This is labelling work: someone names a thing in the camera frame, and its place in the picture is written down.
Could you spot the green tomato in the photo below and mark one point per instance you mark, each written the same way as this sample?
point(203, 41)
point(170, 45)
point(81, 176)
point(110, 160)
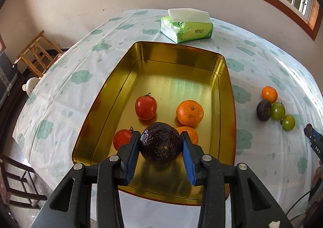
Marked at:
point(288, 122)
point(278, 111)

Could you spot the white round plastic object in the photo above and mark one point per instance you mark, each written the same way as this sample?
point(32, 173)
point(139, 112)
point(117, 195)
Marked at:
point(29, 86)

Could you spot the person's right hand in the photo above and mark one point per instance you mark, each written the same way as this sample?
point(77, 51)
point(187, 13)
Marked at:
point(318, 175)

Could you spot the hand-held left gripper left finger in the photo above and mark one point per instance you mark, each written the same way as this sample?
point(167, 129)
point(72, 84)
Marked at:
point(131, 165)

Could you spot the dark cabinet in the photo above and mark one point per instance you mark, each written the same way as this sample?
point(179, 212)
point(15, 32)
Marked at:
point(6, 71)

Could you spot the wrinkled dark passion fruit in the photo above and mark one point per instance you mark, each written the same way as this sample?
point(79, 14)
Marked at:
point(160, 142)

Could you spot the red tomato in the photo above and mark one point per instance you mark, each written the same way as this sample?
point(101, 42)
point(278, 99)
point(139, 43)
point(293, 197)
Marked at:
point(121, 139)
point(145, 107)

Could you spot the light wooden chair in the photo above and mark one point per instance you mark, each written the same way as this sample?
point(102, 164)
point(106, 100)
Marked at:
point(30, 46)

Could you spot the white paper scrap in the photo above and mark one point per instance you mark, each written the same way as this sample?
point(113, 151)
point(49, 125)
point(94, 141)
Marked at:
point(274, 224)

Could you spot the smooth dark passion fruit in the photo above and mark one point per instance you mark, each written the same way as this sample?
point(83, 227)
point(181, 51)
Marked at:
point(263, 110)

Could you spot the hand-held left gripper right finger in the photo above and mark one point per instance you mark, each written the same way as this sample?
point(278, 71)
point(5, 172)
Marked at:
point(188, 165)

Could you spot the small round orange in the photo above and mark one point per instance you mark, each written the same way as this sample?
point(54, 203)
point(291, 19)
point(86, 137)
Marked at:
point(269, 93)

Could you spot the large round mandarin orange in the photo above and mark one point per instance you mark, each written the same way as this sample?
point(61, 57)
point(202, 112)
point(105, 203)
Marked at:
point(189, 113)

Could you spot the green tissue pack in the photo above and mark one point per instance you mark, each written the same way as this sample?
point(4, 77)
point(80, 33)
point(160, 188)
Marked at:
point(186, 29)

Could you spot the oval orange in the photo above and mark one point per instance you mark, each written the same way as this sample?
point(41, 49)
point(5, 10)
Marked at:
point(192, 135)

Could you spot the dark wooden chair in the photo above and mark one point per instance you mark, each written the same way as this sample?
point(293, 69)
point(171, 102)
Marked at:
point(17, 163)

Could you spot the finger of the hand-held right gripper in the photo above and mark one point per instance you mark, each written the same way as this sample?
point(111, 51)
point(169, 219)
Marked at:
point(311, 132)

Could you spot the red and gold tin box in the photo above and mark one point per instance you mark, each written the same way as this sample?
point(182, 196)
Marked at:
point(164, 79)

